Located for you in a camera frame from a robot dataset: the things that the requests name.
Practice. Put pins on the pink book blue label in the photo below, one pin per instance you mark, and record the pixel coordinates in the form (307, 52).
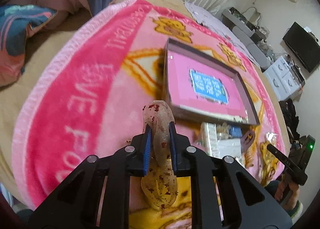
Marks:
(195, 85)

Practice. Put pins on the white comb hair clip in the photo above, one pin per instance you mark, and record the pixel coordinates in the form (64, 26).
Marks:
(208, 138)

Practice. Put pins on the yellow hair ties bag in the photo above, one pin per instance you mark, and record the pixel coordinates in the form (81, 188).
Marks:
(271, 138)

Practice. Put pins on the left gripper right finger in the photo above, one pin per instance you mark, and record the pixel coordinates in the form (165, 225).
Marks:
(178, 151)

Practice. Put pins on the white drawer cabinet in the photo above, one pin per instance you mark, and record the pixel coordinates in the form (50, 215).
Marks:
(285, 79)

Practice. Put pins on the white packet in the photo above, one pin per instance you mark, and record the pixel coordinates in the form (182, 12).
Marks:
(229, 147)

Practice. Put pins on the person's right hand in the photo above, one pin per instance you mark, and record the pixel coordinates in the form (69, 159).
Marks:
(287, 193)

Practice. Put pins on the black flat television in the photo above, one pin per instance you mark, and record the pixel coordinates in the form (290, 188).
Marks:
(303, 45)

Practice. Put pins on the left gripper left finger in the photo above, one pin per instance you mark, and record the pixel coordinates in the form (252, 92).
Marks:
(139, 153)

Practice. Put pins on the small blue box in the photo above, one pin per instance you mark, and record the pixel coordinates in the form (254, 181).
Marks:
(235, 132)

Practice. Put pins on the sheer speckled bow hair accessory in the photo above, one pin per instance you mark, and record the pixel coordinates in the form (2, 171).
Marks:
(160, 183)

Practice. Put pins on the blue floral pillow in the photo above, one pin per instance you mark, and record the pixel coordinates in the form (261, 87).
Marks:
(18, 23)

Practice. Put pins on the tan bed sheet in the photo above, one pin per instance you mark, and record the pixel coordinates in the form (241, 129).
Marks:
(41, 49)

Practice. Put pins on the maroon oval hair clip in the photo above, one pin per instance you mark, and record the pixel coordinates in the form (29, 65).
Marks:
(247, 140)

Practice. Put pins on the shallow cardboard box tray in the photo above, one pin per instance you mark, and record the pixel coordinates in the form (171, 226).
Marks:
(191, 114)

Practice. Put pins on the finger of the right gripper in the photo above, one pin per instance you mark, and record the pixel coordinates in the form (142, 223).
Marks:
(298, 176)

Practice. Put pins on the clear claw hair clip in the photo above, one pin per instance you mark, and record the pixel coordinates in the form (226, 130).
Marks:
(222, 131)

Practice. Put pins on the lilac sheet on bed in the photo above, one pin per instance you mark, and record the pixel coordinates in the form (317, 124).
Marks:
(207, 20)

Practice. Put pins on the pink bear print blanket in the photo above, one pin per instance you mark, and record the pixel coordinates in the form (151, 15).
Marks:
(90, 98)

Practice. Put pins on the grey bed footboard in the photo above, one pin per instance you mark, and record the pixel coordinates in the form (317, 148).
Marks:
(245, 35)

